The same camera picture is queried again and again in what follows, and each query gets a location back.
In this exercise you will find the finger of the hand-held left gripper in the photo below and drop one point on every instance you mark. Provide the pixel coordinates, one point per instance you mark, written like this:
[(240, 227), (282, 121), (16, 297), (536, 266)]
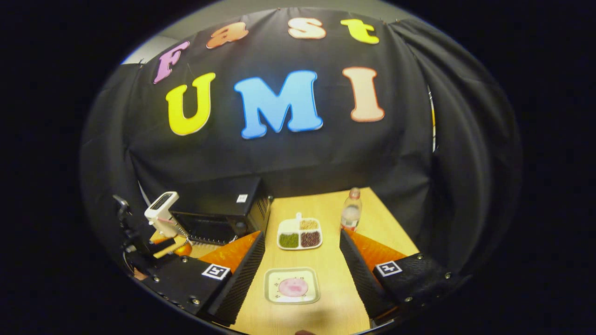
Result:
[(182, 250)]

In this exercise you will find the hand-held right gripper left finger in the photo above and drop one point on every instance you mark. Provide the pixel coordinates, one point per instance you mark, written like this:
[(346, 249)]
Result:
[(242, 284)]

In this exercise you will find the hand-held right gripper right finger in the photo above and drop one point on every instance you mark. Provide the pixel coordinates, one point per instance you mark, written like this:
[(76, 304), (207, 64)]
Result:
[(361, 279)]

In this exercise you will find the square food plate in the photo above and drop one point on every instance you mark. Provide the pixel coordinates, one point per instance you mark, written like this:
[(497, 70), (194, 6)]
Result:
[(274, 275)]

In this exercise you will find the pink meat slice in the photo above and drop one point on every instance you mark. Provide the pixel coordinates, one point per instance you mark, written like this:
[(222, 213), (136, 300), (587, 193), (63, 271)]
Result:
[(293, 287)]

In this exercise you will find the black electric oven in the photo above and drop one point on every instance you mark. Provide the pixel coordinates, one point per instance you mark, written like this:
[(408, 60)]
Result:
[(219, 197)]

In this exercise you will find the white toaster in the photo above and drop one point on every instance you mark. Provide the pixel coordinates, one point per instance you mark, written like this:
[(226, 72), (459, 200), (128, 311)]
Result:
[(160, 209)]

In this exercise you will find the clear plastic bottle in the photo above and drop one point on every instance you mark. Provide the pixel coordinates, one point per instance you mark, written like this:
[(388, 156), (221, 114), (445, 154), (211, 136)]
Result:
[(351, 211)]

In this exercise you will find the white divided bean plate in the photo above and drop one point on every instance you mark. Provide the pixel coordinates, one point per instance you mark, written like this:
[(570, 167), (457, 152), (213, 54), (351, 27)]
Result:
[(288, 226)]

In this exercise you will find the black backdrop cloth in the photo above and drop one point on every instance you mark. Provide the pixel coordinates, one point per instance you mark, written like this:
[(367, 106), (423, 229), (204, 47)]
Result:
[(302, 158)]

